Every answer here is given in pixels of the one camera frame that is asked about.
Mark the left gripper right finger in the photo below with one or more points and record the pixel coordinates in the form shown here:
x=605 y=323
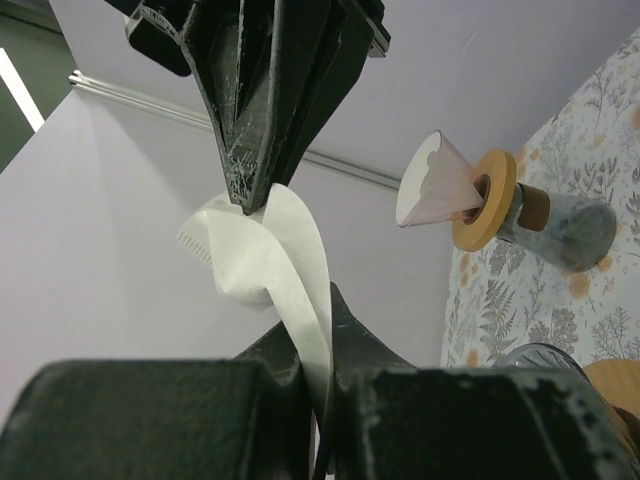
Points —
x=393 y=420

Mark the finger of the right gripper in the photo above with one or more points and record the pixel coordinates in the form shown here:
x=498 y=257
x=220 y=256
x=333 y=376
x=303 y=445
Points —
x=320 y=48
x=226 y=45

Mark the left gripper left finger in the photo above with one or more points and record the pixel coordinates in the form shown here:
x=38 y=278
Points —
x=242 y=418

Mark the grey ribbed glass dripper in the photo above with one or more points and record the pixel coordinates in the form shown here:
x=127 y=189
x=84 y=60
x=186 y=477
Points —
x=540 y=356

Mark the wooden ring dripper holder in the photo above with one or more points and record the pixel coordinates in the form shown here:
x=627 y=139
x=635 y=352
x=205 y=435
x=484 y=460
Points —
x=498 y=167

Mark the grey glass carafe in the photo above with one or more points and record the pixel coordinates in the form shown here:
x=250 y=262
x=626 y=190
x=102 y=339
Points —
x=573 y=233

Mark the white paper coffee filter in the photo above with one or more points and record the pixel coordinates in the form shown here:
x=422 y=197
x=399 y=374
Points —
x=409 y=193

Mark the floral tablecloth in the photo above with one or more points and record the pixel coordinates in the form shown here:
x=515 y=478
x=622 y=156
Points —
x=586 y=159

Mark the aluminium frame rail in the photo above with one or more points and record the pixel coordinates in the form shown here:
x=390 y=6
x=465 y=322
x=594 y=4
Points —
x=200 y=121

